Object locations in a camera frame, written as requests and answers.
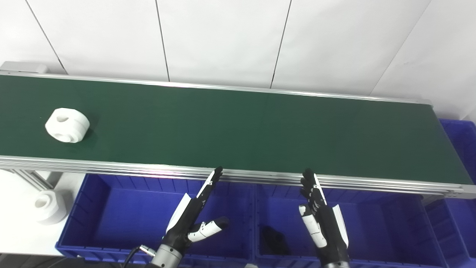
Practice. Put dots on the black part in bin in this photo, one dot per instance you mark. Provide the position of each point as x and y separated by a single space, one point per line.
274 241

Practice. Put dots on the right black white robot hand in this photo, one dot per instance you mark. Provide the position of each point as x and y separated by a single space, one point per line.
323 223

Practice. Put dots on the green conveyor belt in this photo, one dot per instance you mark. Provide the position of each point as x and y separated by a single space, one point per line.
238 126

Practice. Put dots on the grey conveyor end housing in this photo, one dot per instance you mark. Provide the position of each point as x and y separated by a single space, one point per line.
22 67

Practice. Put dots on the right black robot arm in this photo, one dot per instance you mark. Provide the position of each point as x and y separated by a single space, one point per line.
336 265

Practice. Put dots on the white round plastic part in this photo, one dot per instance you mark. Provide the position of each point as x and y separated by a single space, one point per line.
67 124
47 206

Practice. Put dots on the blue plastic bin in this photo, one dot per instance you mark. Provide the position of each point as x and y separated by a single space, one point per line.
379 230
461 219
126 219

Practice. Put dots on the aluminium conveyor support leg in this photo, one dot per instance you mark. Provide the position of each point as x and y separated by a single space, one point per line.
33 178

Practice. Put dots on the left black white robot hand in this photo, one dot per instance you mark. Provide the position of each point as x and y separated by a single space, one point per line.
187 219

